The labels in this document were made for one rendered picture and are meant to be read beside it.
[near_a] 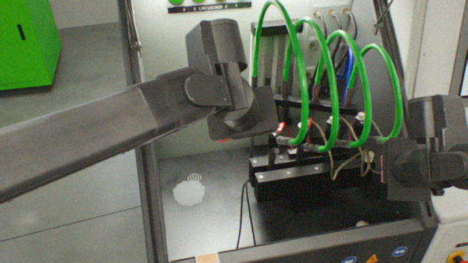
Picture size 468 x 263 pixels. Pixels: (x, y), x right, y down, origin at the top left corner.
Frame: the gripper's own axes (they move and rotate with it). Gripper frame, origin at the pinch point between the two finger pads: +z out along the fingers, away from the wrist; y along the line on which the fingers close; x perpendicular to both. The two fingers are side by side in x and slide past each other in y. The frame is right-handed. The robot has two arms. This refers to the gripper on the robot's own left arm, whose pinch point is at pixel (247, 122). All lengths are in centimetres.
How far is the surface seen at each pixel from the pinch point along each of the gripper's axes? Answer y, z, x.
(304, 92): -10.9, 10.4, -5.5
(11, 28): 175, 183, -135
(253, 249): 6.1, 28.4, 24.4
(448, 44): -50, 40, -17
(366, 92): -24.3, 20.8, -5.3
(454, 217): -42, 40, 25
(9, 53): 187, 194, -122
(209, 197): 20, 54, 11
